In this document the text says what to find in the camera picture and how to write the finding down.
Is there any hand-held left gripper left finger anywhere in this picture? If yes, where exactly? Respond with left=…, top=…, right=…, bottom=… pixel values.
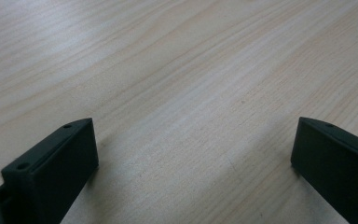
left=0, top=117, right=100, bottom=224

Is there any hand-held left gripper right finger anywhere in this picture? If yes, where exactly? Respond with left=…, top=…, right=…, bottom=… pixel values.
left=290, top=116, right=358, bottom=224

